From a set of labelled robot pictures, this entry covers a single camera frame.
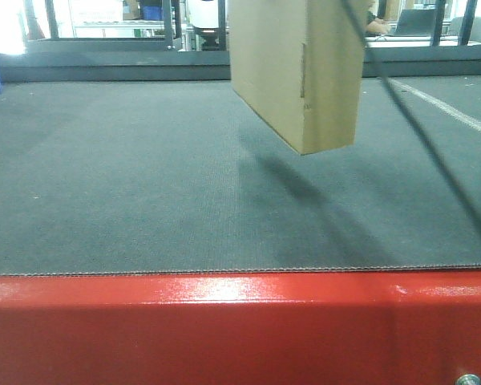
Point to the tall brown cardboard box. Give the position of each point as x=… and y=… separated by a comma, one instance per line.
x=298, y=66

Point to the dark grey conveyor belt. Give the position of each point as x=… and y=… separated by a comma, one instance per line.
x=182, y=177

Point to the white background table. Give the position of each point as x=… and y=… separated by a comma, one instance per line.
x=410, y=41

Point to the seated person in background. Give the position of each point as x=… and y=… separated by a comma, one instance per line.
x=374, y=25

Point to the open black laptop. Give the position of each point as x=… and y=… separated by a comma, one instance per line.
x=415, y=23

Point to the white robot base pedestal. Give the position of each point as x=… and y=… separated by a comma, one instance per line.
x=209, y=23

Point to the black metal guard frame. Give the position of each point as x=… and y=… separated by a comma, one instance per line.
x=73, y=26

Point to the red metal conveyor frame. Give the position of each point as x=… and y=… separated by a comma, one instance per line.
x=326, y=328

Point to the silver bolt on frame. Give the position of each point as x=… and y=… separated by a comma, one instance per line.
x=468, y=379

